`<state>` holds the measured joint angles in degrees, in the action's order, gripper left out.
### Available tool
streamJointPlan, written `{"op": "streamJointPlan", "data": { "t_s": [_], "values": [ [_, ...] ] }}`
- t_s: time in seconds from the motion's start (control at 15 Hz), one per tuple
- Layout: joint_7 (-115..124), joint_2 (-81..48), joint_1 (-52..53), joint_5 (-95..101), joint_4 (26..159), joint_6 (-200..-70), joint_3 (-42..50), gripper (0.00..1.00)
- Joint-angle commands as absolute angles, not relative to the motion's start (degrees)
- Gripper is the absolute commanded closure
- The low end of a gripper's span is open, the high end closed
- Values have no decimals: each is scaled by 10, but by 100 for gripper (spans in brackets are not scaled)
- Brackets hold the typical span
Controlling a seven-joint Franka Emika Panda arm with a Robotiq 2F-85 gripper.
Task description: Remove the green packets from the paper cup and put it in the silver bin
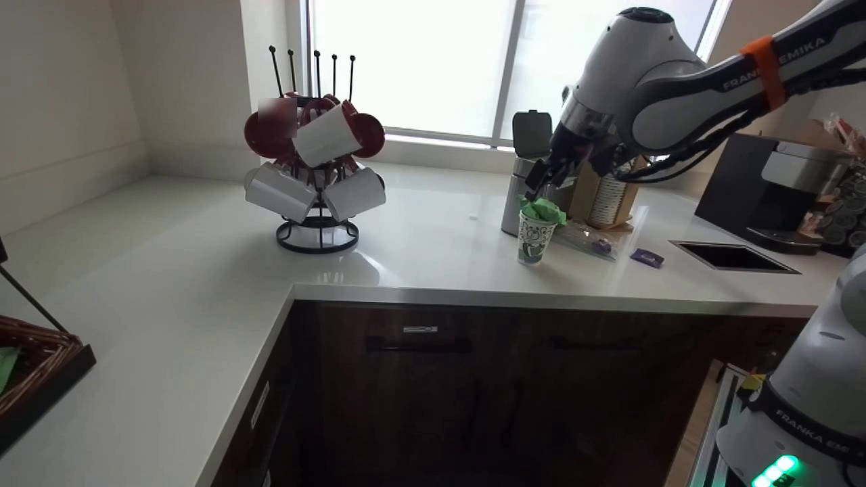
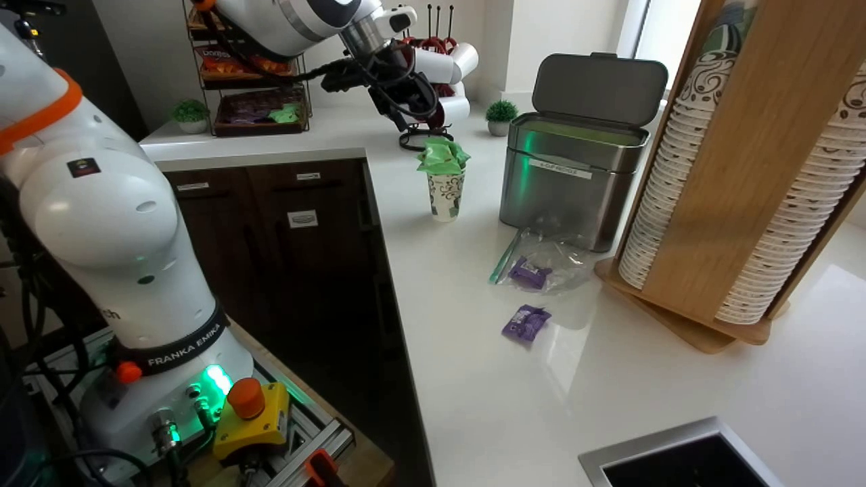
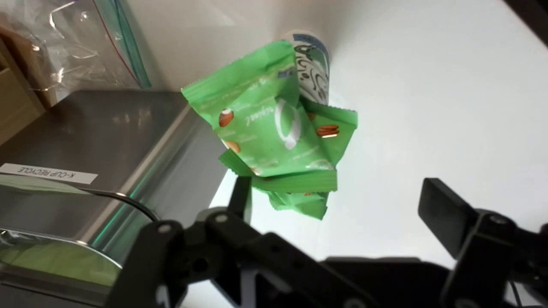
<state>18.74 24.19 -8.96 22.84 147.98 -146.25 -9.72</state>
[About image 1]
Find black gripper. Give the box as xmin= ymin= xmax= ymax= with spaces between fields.
xmin=523 ymin=122 xmax=603 ymax=200

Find green sweetener packets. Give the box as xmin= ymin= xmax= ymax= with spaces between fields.
xmin=519 ymin=195 xmax=572 ymax=230

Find wooden cup dispenser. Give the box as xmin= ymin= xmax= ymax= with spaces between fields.
xmin=565 ymin=157 xmax=645 ymax=233

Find clear plastic bag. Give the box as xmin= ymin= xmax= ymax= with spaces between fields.
xmin=556 ymin=221 xmax=625 ymax=262

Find stack of paper cups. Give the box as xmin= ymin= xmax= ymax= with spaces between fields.
xmin=595 ymin=175 xmax=636 ymax=230

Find loose purple packet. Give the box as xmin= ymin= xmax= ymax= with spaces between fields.
xmin=628 ymin=246 xmax=668 ymax=271

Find black coffee machine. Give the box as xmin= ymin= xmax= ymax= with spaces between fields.
xmin=693 ymin=129 xmax=837 ymax=254

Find dark wood cabinet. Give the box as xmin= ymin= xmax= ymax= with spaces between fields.
xmin=212 ymin=299 xmax=810 ymax=487

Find yellow emergency stop box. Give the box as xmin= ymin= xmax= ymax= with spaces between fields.
xmin=733 ymin=367 xmax=768 ymax=399

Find brown box of supplies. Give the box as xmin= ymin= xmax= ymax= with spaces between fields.
xmin=801 ymin=110 xmax=866 ymax=254

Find white cabinet label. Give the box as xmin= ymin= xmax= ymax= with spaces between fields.
xmin=249 ymin=382 xmax=274 ymax=430

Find green snack packet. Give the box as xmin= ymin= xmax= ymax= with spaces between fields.
xmin=0 ymin=345 xmax=23 ymax=395

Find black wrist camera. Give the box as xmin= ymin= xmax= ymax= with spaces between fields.
xmin=592 ymin=133 xmax=645 ymax=177

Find window with white frame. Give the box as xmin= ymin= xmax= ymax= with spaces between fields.
xmin=300 ymin=0 xmax=726 ymax=152

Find black wire mug tree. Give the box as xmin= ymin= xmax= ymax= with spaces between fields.
xmin=265 ymin=43 xmax=364 ymax=256

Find orange strap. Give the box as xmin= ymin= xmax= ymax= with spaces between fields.
xmin=741 ymin=35 xmax=791 ymax=112

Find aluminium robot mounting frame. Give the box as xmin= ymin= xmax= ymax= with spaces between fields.
xmin=688 ymin=359 xmax=768 ymax=487

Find wire rack with wooden baskets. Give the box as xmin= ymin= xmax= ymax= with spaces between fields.
xmin=0 ymin=238 xmax=100 ymax=455

